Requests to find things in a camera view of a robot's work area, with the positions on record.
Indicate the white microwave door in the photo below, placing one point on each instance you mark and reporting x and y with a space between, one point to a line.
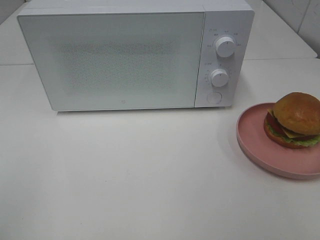
116 61

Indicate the pink round plate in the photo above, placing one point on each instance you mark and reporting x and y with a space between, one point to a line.
300 164

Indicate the lower white microwave knob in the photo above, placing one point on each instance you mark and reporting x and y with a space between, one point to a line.
219 77

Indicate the burger with lettuce and cheese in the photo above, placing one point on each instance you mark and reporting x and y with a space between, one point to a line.
294 121

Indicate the white microwave oven body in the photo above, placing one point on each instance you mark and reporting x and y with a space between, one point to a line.
232 18

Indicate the upper white microwave knob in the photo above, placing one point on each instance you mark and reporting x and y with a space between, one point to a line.
225 46

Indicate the round white door button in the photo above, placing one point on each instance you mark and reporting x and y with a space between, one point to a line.
214 98

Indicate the white microwave knob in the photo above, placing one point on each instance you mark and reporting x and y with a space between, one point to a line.
219 77
225 46

